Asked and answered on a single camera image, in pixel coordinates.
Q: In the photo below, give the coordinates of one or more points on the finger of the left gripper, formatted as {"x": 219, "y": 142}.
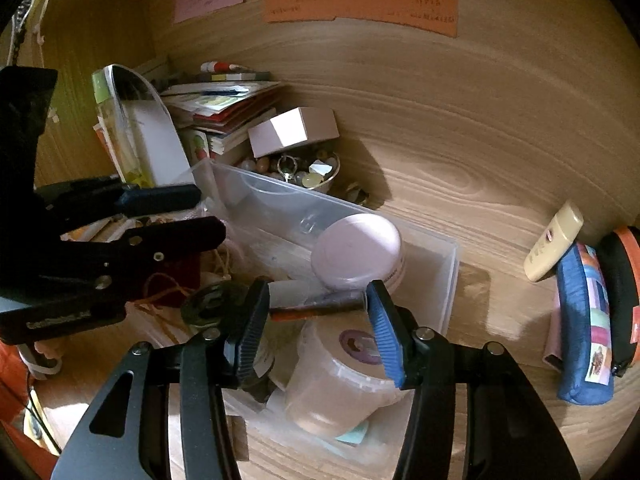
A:
{"x": 145, "y": 197}
{"x": 160, "y": 244}

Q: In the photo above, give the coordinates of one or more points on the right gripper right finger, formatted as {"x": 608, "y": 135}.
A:
{"x": 509, "y": 432}

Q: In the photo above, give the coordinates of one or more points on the pink round timer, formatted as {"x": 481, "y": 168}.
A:
{"x": 357, "y": 250}

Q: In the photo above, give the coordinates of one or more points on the dark green glass jar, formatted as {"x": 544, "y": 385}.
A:
{"x": 310, "y": 302}

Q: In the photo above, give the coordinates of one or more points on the yellow green spray bottle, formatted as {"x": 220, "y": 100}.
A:
{"x": 117, "y": 131}

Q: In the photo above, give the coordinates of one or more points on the blue fabric pencil pouch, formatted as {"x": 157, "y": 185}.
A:
{"x": 586, "y": 335}

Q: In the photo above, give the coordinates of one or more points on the clear plastic storage bin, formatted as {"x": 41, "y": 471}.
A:
{"x": 272, "y": 228}

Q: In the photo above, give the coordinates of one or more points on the stack of books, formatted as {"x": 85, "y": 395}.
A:
{"x": 213, "y": 109}

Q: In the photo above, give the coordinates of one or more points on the white bowl of trinkets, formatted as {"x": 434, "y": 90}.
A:
{"x": 312, "y": 168}

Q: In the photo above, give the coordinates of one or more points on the small pink white box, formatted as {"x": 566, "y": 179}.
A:
{"x": 297, "y": 127}

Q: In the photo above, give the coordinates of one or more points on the black binder clips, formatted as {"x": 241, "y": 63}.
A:
{"x": 356, "y": 194}

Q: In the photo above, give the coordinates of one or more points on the black orange zip case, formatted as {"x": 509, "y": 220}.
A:
{"x": 618, "y": 255}

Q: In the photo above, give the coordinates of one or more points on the cream lotion tube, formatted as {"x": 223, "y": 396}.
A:
{"x": 554, "y": 242}

